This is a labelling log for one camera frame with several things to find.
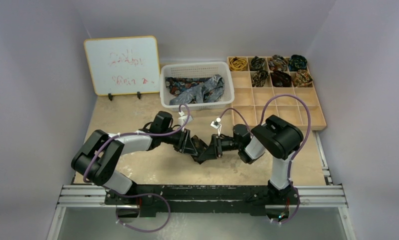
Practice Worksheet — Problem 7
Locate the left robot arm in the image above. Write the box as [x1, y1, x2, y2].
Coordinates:
[71, 111, 200, 205]

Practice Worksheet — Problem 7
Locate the dark olive rolled tie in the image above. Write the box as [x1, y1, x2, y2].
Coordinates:
[250, 56, 266, 71]

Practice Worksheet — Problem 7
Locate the brown patterned rolled tie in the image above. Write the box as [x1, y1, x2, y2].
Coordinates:
[268, 54, 288, 72]

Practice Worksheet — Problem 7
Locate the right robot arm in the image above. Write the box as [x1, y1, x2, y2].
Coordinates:
[193, 115, 305, 204]

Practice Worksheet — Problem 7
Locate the white whiteboard orange frame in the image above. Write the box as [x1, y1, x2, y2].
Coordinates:
[83, 35, 161, 96]

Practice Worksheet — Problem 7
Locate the dark green rolled tie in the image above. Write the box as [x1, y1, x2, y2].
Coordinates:
[288, 54, 308, 72]

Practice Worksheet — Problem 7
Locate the wooden compartment tray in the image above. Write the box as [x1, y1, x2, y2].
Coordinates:
[227, 55, 327, 131]

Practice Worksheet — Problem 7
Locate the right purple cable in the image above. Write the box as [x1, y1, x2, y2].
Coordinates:
[217, 94, 312, 186]

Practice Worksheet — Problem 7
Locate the black floral tie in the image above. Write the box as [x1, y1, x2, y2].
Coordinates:
[190, 135, 211, 165]

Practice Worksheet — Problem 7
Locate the grey blue patterned tie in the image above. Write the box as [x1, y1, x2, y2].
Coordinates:
[170, 74, 225, 105]

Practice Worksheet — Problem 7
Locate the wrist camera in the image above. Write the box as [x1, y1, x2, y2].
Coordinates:
[210, 117, 223, 136]
[178, 111, 193, 126]

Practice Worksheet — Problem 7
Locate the aluminium rail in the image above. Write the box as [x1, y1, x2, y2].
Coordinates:
[56, 132, 348, 210]

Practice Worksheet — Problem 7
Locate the dark maroon rolled tie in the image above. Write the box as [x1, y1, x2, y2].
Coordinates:
[270, 70, 292, 88]

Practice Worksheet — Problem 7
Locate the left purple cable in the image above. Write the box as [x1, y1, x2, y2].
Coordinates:
[82, 103, 191, 200]

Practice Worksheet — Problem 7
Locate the yellow rolled tie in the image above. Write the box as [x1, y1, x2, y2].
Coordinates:
[228, 57, 248, 72]

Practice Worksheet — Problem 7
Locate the orange brown rolled tie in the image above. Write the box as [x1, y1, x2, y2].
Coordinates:
[292, 69, 313, 88]

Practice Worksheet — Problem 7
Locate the dark colourful patterned tie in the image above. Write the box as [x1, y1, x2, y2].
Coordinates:
[165, 77, 209, 97]

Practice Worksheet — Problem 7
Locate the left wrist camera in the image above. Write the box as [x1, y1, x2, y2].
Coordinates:
[178, 111, 193, 126]

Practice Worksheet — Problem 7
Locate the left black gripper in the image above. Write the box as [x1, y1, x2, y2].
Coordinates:
[160, 127, 198, 155]

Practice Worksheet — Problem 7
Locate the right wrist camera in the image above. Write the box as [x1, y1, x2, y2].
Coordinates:
[210, 117, 223, 136]

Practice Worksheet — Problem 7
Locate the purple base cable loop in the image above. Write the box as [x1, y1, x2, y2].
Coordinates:
[115, 192, 171, 233]

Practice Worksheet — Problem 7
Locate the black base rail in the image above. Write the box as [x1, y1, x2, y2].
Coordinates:
[105, 183, 301, 221]

